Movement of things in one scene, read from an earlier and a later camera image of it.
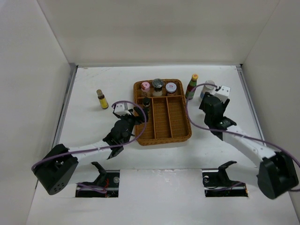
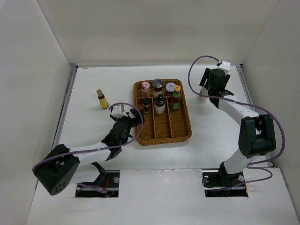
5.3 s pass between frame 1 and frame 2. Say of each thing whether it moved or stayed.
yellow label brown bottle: stayed
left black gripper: stayed
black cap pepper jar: stayed
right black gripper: moved
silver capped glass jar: stayed
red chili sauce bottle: moved
